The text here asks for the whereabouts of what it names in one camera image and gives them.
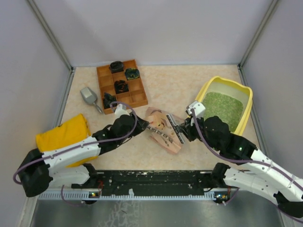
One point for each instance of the green cat litter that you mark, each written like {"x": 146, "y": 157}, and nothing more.
{"x": 227, "y": 108}

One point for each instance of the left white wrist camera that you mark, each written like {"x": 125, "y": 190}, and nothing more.
{"x": 121, "y": 110}

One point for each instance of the black rolled item top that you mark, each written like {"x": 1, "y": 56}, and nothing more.
{"x": 116, "y": 66}

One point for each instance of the silver metal scoop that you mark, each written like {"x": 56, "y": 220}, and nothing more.
{"x": 90, "y": 98}

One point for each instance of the yellow cloth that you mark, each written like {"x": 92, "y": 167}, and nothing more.
{"x": 72, "y": 131}

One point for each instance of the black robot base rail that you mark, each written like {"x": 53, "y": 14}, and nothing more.
{"x": 151, "y": 183}

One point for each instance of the black orange rolled item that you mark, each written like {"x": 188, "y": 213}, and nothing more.
{"x": 121, "y": 86}

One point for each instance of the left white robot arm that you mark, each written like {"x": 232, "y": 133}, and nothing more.
{"x": 40, "y": 171}

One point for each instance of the yellow litter box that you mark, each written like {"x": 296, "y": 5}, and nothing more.
{"x": 234, "y": 89}

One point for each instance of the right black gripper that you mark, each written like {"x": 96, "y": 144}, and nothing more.
{"x": 188, "y": 128}

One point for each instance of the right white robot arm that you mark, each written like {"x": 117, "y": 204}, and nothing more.
{"x": 269, "y": 180}

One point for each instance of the black bag sealing clip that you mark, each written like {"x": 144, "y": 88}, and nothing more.
{"x": 174, "y": 125}

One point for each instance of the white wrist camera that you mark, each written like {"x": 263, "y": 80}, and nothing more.
{"x": 197, "y": 108}
{"x": 121, "y": 110}

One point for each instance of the wooden compartment tray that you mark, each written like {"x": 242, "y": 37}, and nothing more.
{"x": 136, "y": 95}

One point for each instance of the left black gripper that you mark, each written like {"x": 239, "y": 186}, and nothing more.
{"x": 140, "y": 125}

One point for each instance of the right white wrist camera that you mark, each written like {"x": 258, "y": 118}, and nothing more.
{"x": 197, "y": 108}

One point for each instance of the dark rolled item lower left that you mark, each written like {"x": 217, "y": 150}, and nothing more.
{"x": 107, "y": 100}

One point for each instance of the pink cat litter bag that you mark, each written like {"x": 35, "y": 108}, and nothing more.
{"x": 161, "y": 129}

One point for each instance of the black green rolled item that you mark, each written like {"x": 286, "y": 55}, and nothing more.
{"x": 132, "y": 73}

